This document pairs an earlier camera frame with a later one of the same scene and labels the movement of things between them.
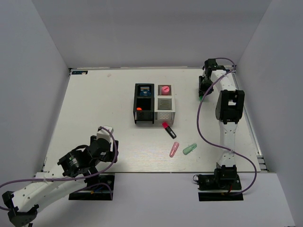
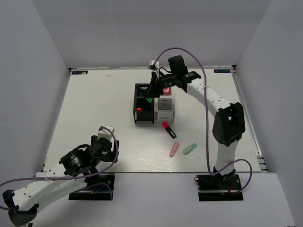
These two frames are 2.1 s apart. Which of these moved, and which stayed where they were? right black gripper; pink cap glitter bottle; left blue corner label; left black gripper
Moved: right black gripper
Stayed: left blue corner label; left black gripper; pink cap glitter bottle
